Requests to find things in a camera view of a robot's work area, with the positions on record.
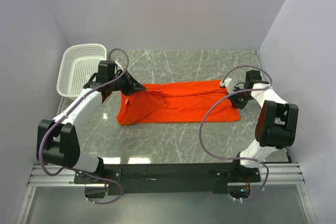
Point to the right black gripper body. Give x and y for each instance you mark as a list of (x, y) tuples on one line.
[(240, 99)]

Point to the white perforated plastic basket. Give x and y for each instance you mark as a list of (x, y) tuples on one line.
[(79, 63)]

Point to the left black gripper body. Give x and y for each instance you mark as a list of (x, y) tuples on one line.
[(121, 83)]

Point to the orange t shirt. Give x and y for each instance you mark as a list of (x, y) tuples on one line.
[(180, 102)]

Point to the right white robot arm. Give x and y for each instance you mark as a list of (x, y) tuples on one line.
[(277, 122)]

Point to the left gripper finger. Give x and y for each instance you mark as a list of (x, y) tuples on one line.
[(131, 82), (131, 90)]

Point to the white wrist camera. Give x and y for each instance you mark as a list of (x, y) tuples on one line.
[(119, 67), (228, 84)]

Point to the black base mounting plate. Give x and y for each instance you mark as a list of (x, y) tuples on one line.
[(177, 178)]

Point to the aluminium frame rail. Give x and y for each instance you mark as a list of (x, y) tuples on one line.
[(58, 200)]

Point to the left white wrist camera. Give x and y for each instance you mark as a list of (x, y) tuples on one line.
[(119, 67)]

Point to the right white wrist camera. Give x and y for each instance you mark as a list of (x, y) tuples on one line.
[(228, 84)]

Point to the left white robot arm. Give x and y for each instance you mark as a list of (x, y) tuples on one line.
[(57, 139)]

